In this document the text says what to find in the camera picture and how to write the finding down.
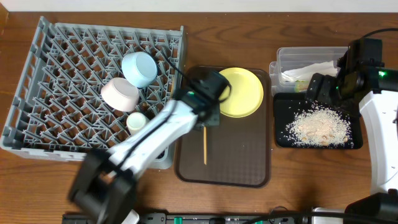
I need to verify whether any wooden chopstick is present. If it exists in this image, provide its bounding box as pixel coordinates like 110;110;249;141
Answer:
203;126;208;165
166;75;175;100

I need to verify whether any yellow green wrapper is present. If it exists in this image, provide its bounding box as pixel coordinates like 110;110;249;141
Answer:
294;80;310;93

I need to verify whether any white napkin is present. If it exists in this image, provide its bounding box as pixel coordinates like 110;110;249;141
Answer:
281;61;338;82

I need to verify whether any yellow round plate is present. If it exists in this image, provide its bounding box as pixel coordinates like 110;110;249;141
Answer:
220;67;264;118

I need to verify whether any small white cup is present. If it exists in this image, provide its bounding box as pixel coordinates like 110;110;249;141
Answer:
126;112;149;135

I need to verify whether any light blue bowl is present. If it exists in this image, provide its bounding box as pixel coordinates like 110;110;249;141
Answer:
121;52;158;88

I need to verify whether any white bowl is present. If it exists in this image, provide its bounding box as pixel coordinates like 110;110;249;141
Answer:
101;77;139;112

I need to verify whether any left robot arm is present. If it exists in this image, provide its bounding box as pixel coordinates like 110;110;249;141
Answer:
68;90;219;223

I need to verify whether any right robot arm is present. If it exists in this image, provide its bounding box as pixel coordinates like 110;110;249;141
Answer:
305;37;397;223

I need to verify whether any clear plastic waste bin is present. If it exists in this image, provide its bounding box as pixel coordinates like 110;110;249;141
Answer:
269;47;348;95

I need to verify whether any grey plastic dishwasher rack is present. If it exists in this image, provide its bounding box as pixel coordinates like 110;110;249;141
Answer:
1;18;187;161

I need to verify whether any spilled rice pile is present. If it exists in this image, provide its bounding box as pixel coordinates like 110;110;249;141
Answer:
284;104;352;147

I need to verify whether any brown plastic serving tray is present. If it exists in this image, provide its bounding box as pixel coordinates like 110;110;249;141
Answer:
174;69;272;188

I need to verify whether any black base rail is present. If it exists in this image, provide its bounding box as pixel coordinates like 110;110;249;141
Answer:
61;207;398;224

